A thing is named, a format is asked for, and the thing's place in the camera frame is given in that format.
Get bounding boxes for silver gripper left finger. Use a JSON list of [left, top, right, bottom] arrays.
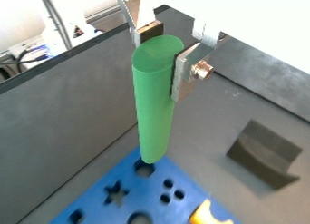
[[117, 0, 163, 46]]

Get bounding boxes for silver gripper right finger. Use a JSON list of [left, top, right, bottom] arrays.
[[171, 21, 225, 102]]

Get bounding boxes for green oval cylinder peg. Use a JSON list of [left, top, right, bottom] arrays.
[[132, 35, 184, 163]]

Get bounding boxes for blue shape sorter board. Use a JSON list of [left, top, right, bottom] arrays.
[[49, 149, 240, 224]]

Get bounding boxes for black curved holder stand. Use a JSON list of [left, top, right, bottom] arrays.
[[225, 120, 303, 190]]

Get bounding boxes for yellow arch block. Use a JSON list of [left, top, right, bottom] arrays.
[[188, 200, 235, 224]]

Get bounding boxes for grey cables behind wall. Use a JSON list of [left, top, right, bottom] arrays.
[[0, 43, 53, 82]]

